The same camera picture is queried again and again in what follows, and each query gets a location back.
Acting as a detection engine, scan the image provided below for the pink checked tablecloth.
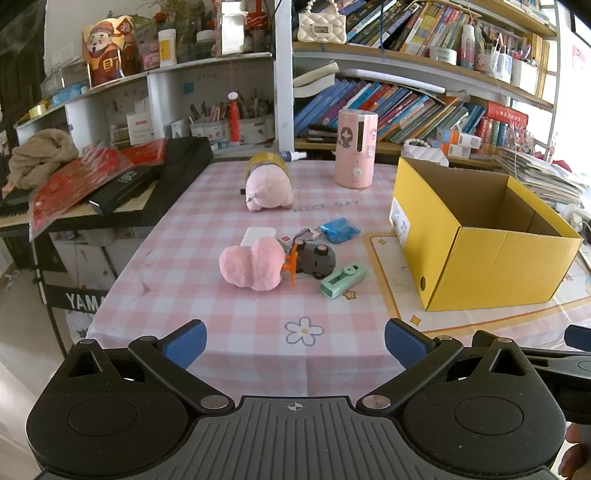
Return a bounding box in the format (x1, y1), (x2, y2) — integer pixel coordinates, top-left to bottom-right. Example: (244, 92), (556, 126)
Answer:
(85, 159), (591, 384)

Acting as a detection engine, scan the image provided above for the black electronic keyboard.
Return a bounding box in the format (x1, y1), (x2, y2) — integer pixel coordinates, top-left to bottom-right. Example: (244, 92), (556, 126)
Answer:
(0, 136), (215, 241)

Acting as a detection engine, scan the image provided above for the white flat board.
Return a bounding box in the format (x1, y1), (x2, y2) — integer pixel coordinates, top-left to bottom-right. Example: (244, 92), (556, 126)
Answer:
(337, 68), (450, 94)

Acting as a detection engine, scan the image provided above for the person's right hand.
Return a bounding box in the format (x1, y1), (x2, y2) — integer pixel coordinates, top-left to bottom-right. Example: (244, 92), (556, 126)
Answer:
(558, 422), (591, 479)

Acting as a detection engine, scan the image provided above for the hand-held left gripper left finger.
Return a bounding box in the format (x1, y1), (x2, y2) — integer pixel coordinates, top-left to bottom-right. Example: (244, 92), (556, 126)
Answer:
(66, 319), (235, 414)

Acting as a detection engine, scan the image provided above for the white jar yellow label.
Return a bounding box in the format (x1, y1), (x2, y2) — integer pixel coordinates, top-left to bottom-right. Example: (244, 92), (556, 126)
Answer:
(158, 28), (178, 66)

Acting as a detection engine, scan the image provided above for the beige cloth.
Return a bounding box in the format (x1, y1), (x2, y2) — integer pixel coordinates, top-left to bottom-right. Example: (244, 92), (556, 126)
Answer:
(8, 128), (79, 190)

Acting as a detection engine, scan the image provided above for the grey toy car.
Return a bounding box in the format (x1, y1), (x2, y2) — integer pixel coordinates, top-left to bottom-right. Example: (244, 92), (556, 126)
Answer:
(291, 240), (337, 280)

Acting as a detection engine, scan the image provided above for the blue packet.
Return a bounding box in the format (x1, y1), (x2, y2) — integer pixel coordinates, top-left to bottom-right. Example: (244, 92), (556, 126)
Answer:
(318, 218), (361, 244)

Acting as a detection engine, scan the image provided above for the cream quilted handbag black clasp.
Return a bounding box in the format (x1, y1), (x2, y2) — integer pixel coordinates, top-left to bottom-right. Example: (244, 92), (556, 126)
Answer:
(298, 0), (347, 45)

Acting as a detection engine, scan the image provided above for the black keyboard stand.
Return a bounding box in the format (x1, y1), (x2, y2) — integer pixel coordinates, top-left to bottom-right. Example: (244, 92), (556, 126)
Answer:
(31, 231), (108, 357)

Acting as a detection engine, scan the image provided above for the fortune god figure box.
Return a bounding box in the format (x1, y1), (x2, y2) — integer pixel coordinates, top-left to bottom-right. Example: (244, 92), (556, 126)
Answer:
(82, 15), (139, 88)

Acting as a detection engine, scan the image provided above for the white round jar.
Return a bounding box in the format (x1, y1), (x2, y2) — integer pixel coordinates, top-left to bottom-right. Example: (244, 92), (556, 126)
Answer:
(429, 46), (458, 66)

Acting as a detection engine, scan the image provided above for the orange plastic clip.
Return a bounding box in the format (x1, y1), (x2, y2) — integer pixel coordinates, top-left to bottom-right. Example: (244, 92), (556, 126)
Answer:
(283, 242), (302, 289)

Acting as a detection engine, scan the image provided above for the white box red label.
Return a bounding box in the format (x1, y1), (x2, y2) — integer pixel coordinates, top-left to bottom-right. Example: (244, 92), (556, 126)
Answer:
(126, 111), (156, 147)

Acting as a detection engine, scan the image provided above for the white quilted pouch bead handle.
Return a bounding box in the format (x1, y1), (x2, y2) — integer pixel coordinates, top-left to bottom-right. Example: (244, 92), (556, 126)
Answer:
(402, 140), (451, 167)

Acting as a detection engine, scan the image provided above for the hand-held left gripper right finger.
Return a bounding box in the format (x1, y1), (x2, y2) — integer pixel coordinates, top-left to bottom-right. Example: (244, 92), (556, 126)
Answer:
(356, 318), (532, 412)

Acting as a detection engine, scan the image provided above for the row of leaning books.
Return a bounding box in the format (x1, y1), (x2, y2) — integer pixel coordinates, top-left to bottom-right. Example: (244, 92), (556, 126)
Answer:
(294, 78), (485, 146)

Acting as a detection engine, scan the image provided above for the red tassel ornament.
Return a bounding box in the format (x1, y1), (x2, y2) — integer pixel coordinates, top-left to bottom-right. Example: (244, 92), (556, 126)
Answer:
(227, 91), (243, 144)

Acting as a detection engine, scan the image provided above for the white power strip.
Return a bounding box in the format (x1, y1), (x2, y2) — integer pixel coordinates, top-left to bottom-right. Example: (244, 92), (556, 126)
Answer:
(560, 203), (591, 232)

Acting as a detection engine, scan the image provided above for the stack of papers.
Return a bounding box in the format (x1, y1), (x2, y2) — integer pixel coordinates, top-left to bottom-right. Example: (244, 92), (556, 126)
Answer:
(496, 145), (591, 205)

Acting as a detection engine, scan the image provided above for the pink plush pig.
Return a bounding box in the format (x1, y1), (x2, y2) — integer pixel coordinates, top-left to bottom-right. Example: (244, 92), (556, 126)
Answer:
(245, 164), (295, 213)

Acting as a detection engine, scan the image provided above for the pink humidifier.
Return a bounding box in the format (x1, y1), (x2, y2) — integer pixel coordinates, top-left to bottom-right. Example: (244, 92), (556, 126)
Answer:
(334, 109), (379, 189)

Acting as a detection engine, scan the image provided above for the yellow cardboard box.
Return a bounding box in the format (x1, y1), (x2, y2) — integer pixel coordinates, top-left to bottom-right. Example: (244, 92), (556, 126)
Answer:
(389, 157), (584, 312)

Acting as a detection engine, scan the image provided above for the white bookshelf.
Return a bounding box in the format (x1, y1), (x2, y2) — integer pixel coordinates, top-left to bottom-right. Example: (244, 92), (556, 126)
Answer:
(14, 0), (562, 172)

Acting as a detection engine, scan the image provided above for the red printed packet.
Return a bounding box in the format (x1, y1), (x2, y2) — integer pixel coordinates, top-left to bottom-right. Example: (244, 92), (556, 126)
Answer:
(28, 150), (136, 241)
(117, 138), (167, 166)

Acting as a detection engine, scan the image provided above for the pink fluffy plush toy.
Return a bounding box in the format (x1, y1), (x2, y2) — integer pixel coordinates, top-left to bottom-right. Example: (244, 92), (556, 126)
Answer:
(218, 237), (289, 291)

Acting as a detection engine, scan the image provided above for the grey pen holder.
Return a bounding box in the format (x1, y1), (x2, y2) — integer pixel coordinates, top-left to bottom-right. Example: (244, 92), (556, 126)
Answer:
(189, 119), (230, 142)
(240, 115), (276, 144)

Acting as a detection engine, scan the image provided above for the black long box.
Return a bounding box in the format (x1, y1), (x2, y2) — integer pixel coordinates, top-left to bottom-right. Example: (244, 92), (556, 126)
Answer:
(88, 164), (160, 216)

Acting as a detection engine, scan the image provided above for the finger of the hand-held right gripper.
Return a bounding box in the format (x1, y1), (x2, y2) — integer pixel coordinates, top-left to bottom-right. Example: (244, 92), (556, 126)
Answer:
(470, 330), (591, 368)
(564, 324), (591, 354)

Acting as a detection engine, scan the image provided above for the shelf row of thin books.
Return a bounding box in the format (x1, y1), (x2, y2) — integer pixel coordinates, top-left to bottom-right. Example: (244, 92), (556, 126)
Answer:
(344, 0), (557, 72)

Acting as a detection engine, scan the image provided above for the red printed box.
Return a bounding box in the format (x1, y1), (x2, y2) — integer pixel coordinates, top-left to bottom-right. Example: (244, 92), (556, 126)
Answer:
(480, 102), (528, 149)

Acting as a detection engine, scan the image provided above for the yellow tape roll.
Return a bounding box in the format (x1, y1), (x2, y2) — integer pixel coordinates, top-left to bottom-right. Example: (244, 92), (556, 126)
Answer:
(245, 152), (291, 183)

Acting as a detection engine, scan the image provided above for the white printed bag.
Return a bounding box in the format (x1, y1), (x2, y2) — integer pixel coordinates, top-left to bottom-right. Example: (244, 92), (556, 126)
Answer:
(65, 309), (103, 343)

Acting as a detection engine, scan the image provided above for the pastel bottle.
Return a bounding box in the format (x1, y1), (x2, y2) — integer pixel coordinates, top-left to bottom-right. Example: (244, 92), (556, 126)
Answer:
(460, 24), (476, 70)

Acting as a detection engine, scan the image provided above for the thick beige book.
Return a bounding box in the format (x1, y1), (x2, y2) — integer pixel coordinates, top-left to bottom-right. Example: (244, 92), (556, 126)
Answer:
(293, 60), (340, 98)

